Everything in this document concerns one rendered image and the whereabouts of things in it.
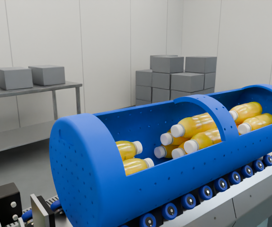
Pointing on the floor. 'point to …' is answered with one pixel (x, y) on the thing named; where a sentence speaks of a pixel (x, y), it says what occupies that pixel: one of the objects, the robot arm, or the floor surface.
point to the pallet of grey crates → (175, 78)
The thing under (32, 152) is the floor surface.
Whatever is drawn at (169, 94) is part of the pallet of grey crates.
